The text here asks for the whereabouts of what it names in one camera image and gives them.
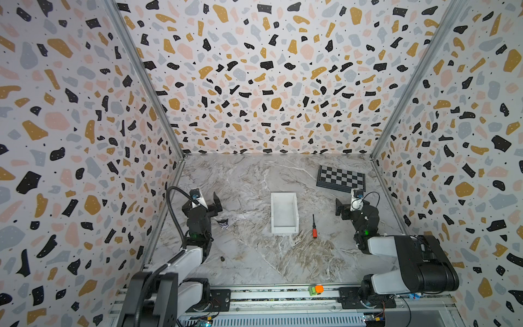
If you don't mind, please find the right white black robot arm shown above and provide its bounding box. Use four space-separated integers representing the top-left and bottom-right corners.
335 199 460 309

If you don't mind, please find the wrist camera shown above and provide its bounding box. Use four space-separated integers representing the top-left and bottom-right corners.
350 188 364 211
189 188 206 207

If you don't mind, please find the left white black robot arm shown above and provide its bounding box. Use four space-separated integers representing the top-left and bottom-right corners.
117 189 223 326

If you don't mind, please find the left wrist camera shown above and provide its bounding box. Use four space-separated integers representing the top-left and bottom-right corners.
189 188 206 207

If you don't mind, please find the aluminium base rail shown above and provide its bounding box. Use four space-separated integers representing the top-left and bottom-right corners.
108 283 458 327

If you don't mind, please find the black white checkerboard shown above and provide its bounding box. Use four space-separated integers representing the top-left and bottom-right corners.
316 165 366 193

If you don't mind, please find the red black screwdriver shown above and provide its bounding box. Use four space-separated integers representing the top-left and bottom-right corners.
312 215 318 239

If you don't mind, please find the small dark patterned wrapper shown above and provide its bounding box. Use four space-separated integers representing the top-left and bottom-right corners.
217 219 229 229

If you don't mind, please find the black corrugated cable conduit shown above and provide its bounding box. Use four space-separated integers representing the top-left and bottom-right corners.
165 185 197 242

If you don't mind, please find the orange green button block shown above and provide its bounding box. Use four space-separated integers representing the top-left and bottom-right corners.
308 285 324 296

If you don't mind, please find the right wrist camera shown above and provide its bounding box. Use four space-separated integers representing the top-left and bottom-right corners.
350 188 364 211

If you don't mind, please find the white rectangular bin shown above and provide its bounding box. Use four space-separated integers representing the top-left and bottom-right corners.
271 192 299 234

